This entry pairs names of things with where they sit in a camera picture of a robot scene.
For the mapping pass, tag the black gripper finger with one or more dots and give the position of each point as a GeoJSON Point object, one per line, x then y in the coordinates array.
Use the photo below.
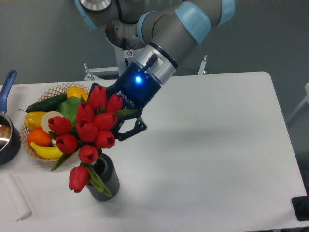
{"type": "Point", "coordinates": [97, 94]}
{"type": "Point", "coordinates": [132, 128]}

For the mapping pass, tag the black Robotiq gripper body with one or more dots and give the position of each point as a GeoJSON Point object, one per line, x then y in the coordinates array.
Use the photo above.
{"type": "Point", "coordinates": [136, 88]}

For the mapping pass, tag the red tulip bouquet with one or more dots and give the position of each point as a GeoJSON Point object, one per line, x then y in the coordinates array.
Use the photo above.
{"type": "Point", "coordinates": [88, 138]}

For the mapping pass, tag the dark grey ribbed vase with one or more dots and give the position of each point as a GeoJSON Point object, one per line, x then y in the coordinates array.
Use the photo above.
{"type": "Point", "coordinates": [105, 170]}

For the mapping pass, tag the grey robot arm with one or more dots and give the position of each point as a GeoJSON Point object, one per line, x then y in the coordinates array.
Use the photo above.
{"type": "Point", "coordinates": [129, 12]}

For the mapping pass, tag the yellow squash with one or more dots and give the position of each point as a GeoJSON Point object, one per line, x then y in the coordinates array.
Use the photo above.
{"type": "Point", "coordinates": [76, 91]}

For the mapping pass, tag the woven wicker basket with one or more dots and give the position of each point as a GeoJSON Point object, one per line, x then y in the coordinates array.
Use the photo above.
{"type": "Point", "coordinates": [25, 131]}

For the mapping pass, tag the green leafy vegetable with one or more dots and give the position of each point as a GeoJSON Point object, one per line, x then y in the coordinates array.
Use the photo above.
{"type": "Point", "coordinates": [68, 109]}

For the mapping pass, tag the green cucumber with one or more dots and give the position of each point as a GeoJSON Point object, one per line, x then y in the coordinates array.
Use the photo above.
{"type": "Point", "coordinates": [46, 105]}

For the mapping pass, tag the white round onion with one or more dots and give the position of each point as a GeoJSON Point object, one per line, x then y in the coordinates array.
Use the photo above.
{"type": "Point", "coordinates": [46, 117]}

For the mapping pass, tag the yellow bell pepper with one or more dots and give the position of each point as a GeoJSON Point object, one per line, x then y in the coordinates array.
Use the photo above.
{"type": "Point", "coordinates": [33, 119]}

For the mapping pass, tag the orange fruit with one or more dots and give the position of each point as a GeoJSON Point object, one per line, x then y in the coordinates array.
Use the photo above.
{"type": "Point", "coordinates": [39, 137]}

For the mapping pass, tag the yellow banana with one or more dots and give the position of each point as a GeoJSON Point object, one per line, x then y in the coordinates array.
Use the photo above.
{"type": "Point", "coordinates": [47, 152]}

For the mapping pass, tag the white rolled cloth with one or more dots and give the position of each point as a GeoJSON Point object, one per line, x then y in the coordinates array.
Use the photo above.
{"type": "Point", "coordinates": [15, 198]}

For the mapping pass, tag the black device at table edge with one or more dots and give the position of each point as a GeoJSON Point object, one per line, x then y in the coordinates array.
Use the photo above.
{"type": "Point", "coordinates": [301, 207]}

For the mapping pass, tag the dark pot with blue handle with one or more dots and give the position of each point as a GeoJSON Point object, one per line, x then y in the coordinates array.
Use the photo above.
{"type": "Point", "coordinates": [10, 143]}

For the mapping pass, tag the white furniture frame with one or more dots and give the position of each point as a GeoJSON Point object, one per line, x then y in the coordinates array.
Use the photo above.
{"type": "Point", "coordinates": [299, 110]}

